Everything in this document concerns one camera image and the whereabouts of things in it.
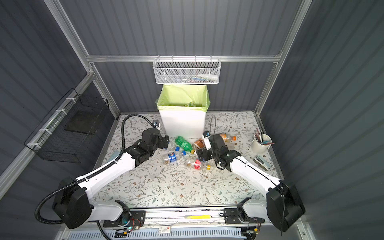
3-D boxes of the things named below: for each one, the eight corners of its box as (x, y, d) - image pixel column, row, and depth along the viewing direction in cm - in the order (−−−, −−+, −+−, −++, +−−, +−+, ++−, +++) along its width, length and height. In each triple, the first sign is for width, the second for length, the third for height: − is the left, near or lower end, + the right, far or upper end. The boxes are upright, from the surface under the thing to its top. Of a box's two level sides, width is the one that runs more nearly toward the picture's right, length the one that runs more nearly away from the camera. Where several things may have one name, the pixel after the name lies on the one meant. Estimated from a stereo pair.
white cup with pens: (251, 154, 99) (257, 145, 90) (247, 138, 107) (251, 128, 98) (267, 154, 99) (274, 145, 90) (262, 138, 107) (268, 128, 98)
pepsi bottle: (163, 162, 94) (162, 159, 91) (173, 153, 98) (172, 150, 95) (169, 168, 92) (168, 164, 88) (179, 159, 96) (178, 155, 92)
